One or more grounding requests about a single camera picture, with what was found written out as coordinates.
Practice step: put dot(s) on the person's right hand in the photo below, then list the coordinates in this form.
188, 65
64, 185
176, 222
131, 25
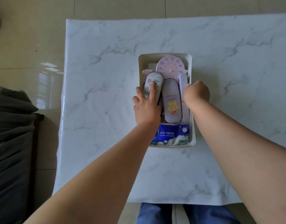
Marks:
197, 93

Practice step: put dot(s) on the person's left hand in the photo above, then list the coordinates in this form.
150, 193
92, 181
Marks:
147, 111

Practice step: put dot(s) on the person's left little finger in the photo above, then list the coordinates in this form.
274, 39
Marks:
135, 100

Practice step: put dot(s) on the white printed glasses case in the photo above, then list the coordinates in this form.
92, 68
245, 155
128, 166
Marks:
148, 82

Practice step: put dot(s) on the person's left forearm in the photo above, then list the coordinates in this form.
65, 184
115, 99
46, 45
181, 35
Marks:
105, 179

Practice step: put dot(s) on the person's right forearm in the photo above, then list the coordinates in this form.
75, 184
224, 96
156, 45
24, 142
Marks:
241, 156

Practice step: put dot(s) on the pink card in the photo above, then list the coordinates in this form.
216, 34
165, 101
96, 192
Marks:
146, 72

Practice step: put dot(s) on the purple star glasses case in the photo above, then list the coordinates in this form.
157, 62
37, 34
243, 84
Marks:
172, 100

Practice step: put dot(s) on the white plastic tray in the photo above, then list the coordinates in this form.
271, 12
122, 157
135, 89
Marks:
143, 60

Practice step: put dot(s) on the marble pattern table cover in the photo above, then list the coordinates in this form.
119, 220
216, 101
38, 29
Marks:
105, 67

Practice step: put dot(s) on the pink toy clock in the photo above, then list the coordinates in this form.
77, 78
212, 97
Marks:
171, 65

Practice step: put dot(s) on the light purple flat box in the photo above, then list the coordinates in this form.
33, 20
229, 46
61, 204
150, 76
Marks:
182, 80

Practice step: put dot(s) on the blue tissue pack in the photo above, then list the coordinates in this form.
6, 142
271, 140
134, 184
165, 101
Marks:
173, 136

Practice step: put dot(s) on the blue trousers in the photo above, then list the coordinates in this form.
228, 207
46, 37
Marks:
154, 214

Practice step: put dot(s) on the grey fabric sofa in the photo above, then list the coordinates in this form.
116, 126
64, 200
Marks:
12, 146

